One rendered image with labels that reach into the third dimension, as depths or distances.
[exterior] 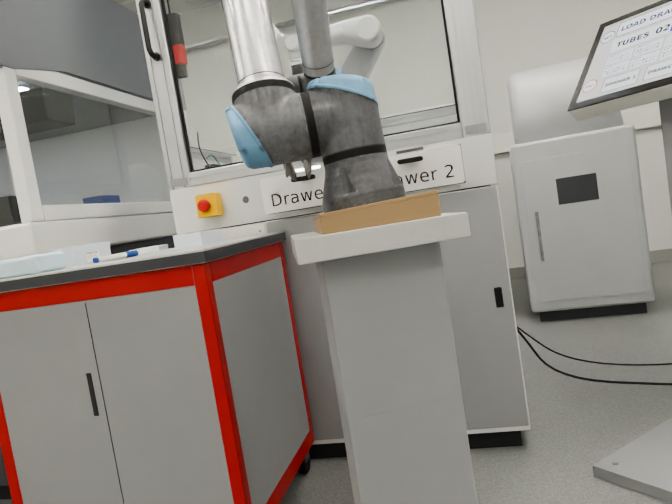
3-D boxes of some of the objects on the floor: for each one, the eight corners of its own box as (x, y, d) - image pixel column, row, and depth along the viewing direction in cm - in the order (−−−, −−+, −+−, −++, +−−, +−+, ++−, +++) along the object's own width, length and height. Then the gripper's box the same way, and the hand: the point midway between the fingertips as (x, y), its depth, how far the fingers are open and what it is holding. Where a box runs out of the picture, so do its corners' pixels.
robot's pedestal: (539, 661, 94) (476, 210, 88) (363, 704, 91) (287, 241, 85) (476, 555, 123) (426, 213, 118) (342, 584, 121) (285, 236, 115)
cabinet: (539, 450, 166) (502, 182, 161) (219, 469, 189) (176, 234, 183) (507, 358, 259) (483, 186, 254) (295, 378, 282) (269, 220, 276)
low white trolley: (264, 591, 123) (203, 248, 117) (23, 593, 136) (-41, 286, 131) (323, 465, 179) (284, 230, 174) (149, 475, 193) (108, 257, 187)
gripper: (257, 129, 148) (281, 195, 161) (296, 121, 146) (318, 188, 159) (262, 114, 155) (285, 178, 168) (301, 106, 152) (321, 172, 165)
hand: (301, 174), depth 165 cm, fingers closed on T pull, 3 cm apart
